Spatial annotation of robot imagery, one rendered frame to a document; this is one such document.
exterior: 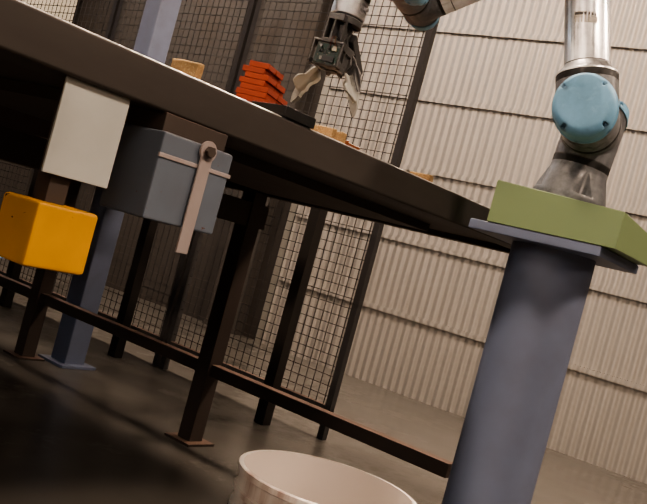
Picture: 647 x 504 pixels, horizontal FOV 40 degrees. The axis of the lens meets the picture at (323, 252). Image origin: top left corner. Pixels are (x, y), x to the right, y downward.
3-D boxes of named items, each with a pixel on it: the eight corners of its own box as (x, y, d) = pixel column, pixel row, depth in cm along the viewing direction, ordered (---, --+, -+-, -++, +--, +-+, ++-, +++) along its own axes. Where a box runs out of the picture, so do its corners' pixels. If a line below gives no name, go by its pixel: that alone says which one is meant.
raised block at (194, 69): (201, 81, 137) (205, 64, 137) (193, 78, 136) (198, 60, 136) (174, 77, 141) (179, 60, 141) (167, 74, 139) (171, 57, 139)
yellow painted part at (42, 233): (83, 276, 112) (131, 96, 111) (22, 266, 104) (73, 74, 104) (47, 262, 117) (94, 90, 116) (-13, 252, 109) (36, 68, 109)
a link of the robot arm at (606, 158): (612, 177, 182) (634, 115, 182) (608, 162, 170) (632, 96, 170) (556, 161, 187) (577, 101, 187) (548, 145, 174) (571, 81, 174)
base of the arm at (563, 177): (614, 225, 179) (630, 180, 179) (583, 206, 168) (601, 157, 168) (549, 210, 190) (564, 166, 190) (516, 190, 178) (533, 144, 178)
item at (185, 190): (213, 260, 127) (246, 139, 127) (140, 245, 116) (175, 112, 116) (162, 245, 134) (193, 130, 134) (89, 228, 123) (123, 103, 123)
